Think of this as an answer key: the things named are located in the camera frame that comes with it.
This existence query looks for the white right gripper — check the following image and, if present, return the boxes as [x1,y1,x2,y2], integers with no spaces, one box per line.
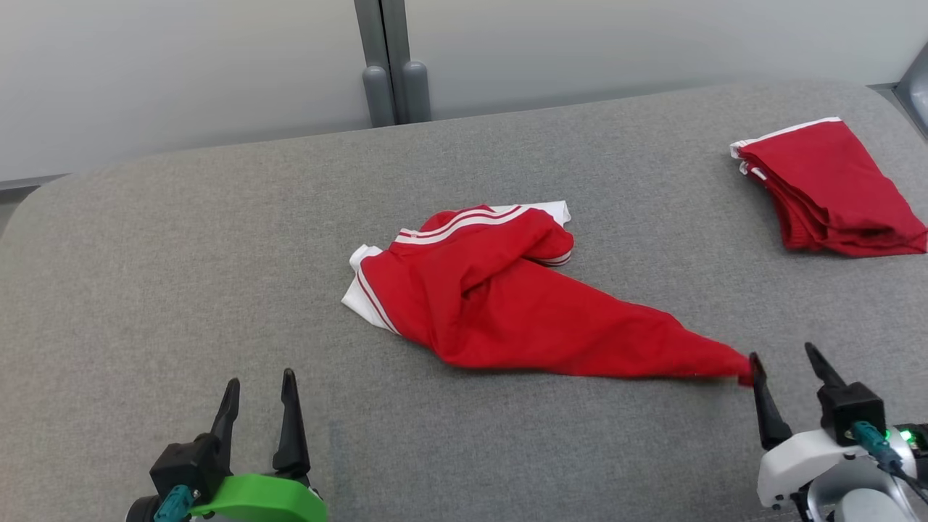
[749,342,874,510]

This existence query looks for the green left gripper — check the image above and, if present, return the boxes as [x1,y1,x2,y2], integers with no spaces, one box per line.
[190,368,328,522]

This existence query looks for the red shorts with white stripe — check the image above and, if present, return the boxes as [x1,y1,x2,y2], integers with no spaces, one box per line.
[729,117,928,258]

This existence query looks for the red and white t-shirt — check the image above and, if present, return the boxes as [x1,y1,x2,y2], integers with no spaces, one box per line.
[341,201,755,386]

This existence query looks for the teal right camera connector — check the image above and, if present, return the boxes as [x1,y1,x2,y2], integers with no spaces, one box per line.
[852,420,892,466]

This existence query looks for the teal camera connector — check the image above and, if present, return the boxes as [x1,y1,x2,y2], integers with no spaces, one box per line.
[852,420,892,466]
[154,484,195,522]

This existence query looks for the teal left camera connector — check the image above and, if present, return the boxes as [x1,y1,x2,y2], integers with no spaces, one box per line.
[154,484,195,522]

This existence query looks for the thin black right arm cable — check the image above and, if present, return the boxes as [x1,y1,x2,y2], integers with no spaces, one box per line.
[879,453,928,502]

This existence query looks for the grey vertical frame post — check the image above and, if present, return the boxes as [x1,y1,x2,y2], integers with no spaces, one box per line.
[354,0,432,128]

